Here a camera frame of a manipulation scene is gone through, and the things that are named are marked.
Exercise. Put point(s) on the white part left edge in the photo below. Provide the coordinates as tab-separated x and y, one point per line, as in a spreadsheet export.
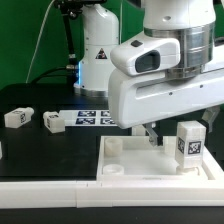
1	153

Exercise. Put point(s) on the white marker plate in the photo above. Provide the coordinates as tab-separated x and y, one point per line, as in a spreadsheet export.
93	118

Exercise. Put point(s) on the white square table top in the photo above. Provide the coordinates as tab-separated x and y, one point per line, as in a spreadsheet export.
133	158

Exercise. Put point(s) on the white L-shaped fence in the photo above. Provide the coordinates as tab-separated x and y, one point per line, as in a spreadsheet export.
96	193

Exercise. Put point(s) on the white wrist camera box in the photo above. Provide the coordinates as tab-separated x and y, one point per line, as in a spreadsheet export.
143	54

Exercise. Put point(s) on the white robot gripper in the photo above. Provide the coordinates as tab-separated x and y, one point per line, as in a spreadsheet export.
148	98

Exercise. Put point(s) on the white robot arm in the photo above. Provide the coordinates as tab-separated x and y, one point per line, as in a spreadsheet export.
171	68

